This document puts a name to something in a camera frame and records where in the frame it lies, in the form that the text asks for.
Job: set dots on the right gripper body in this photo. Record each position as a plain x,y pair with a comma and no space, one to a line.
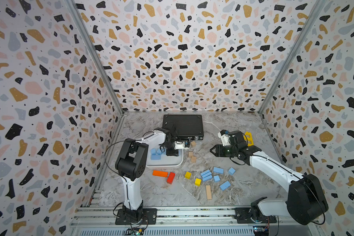
225,152

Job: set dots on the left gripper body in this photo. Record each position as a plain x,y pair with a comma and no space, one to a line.
171,149

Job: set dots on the white plastic tub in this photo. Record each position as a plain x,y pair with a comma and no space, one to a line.
165,161

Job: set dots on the long speckled blue block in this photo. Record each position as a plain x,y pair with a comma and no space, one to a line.
155,157

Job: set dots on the blue long block stack bottom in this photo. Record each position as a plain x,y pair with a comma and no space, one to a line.
209,177

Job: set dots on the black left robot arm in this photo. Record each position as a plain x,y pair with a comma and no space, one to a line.
160,148

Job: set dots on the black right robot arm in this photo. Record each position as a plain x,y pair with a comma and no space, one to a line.
305,201

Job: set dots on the plain wood cube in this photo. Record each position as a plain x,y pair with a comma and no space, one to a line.
193,159

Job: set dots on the black ribbed carrying case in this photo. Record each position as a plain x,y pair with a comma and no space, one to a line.
188,127

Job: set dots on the blue flat block right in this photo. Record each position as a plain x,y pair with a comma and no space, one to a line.
218,170

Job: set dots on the orange long block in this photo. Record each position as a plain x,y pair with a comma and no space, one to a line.
160,173

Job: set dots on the yellow cube left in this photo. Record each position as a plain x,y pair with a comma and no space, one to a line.
188,175

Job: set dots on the yellow cube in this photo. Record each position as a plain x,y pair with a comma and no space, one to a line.
198,182
188,175

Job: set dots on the red block near orange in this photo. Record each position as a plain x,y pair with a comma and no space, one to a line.
170,178

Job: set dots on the yellow cube lower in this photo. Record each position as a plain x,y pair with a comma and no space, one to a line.
198,182

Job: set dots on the long natural wood block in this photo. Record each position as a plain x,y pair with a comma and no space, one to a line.
208,192

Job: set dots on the yellow triangle frame block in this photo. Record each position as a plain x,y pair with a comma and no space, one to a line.
249,139

